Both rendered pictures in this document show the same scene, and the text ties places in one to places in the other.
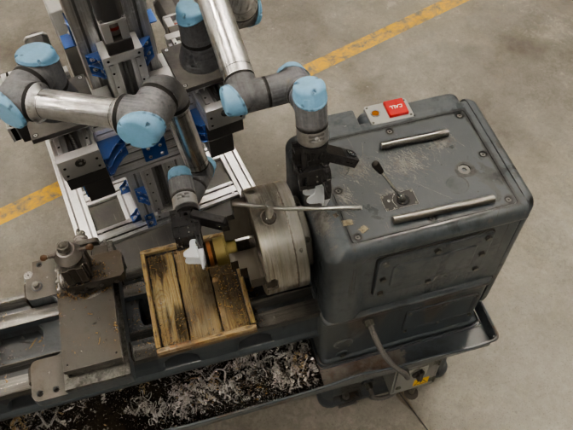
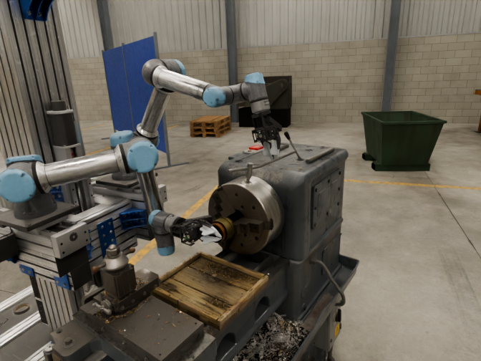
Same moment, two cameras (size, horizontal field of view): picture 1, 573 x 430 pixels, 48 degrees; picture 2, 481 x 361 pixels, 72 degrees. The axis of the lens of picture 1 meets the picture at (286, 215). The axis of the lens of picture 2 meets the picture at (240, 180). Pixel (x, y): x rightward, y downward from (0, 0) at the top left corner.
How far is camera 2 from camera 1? 1.33 m
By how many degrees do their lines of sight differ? 48
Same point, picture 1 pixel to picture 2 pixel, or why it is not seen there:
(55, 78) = not seen: hidden behind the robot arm
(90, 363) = (180, 340)
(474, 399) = (358, 340)
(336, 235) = (290, 173)
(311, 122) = (263, 91)
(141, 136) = (147, 157)
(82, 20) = (44, 155)
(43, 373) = not seen: outside the picture
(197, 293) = (210, 285)
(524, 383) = (368, 319)
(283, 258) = (270, 200)
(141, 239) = not seen: outside the picture
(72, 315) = (132, 325)
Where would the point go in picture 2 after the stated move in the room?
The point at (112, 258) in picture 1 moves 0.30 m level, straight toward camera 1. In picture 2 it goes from (142, 273) to (222, 291)
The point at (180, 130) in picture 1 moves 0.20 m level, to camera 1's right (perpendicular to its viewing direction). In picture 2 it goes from (151, 181) to (191, 171)
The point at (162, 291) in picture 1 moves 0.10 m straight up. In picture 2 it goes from (184, 296) to (182, 273)
